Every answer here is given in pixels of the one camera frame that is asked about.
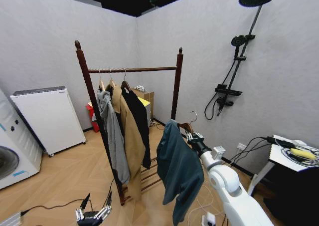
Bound black power adapter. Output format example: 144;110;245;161
266;136;295;148

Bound black shower hose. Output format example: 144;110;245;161
204;59;237;121

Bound black power cable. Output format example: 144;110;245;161
228;136;269;166

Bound white table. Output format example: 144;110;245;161
247;134;319;197

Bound teal shirt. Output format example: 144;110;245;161
156;119;205;226

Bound tan coat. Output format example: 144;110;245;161
109;84;147;203

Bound dark wooden clothes rack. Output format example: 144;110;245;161
74;39;184;207

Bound grey hoodie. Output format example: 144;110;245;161
96;89;131;186

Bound black garment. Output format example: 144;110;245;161
120;85;152;171

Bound black hand shower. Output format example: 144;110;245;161
230;34;247;60

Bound light wooden hanger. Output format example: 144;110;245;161
107;69;117;89
97;69;106;92

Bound black shower faucet shelf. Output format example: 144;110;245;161
214;83;243;110

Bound yellow oblong item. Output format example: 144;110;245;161
288;148;317;160

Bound tangled floor cables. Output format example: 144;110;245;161
149;119;165;131

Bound white plug adapter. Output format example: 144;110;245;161
201;211;217;226

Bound white washing machine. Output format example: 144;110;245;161
0;88;43;191

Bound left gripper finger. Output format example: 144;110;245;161
95;191;113;221
75;193;91;222

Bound thin black floor cable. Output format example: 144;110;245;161
20;198;86;215

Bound white box appliance on wheels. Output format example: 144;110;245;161
9;86;87;158

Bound wooden hanger with metal hook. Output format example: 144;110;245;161
177;111;198;137

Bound brown cardboard box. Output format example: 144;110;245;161
131;85;155;127

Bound white floor cable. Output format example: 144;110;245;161
188;180;225;226

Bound black shower riser pipe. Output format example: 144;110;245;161
233;4;264;92

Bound dark wooden hanger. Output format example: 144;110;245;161
120;68;132;92

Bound red container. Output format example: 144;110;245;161
85;102;101;133

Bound grey power strip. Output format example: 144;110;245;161
0;211;23;226

